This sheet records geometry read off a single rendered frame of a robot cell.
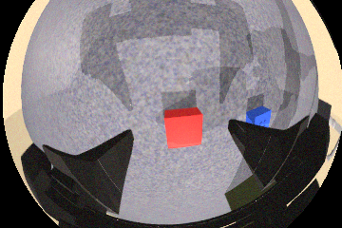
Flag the blue block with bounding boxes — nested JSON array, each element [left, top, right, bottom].
[[246, 106, 271, 127]]

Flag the red block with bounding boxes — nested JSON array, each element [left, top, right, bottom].
[[164, 107, 202, 148]]

